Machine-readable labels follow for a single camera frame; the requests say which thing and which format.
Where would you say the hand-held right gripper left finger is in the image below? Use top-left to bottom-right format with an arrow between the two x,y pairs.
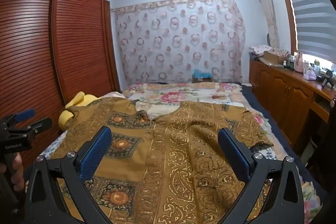
25,126 -> 113,224

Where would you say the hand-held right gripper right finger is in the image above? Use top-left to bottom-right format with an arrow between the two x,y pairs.
217,127 -> 306,224

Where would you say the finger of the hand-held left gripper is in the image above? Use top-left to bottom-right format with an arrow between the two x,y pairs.
10,109 -> 36,123
25,118 -> 53,133

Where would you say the brown patterned shirt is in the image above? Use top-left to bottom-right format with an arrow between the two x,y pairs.
56,97 -> 275,224

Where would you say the person's left hand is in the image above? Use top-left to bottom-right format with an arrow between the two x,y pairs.
0,153 -> 25,191

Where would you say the yellow plush toy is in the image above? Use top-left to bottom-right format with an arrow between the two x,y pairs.
58,91 -> 101,131

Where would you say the wooden louvered wardrobe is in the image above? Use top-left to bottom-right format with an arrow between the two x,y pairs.
0,0 -> 121,169

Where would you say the wooden sideboard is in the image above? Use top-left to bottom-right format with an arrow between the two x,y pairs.
248,59 -> 336,159

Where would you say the floral blanket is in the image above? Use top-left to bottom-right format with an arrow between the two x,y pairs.
42,82 -> 324,224

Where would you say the teal cloth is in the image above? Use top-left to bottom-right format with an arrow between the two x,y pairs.
193,69 -> 212,79

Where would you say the cardboard box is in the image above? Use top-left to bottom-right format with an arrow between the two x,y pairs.
262,51 -> 288,65

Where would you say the floral cloth pile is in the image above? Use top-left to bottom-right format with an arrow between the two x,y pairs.
248,45 -> 276,56

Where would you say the purple plastic bag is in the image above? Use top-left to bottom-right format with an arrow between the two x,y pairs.
304,69 -> 318,80

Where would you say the pink bottle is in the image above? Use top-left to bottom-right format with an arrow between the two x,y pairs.
294,52 -> 304,73

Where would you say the small black tripod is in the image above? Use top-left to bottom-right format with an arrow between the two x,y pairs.
322,69 -> 335,89

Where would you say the tied beige curtain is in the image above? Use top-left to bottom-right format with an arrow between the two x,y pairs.
249,0 -> 280,48

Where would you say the striped window blind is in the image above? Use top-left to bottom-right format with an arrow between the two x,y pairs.
277,0 -> 336,64

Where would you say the ring patterned wall curtain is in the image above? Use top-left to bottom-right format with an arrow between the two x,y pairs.
110,0 -> 247,85

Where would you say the wooden window frame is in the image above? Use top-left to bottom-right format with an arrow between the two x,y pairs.
272,0 -> 300,54

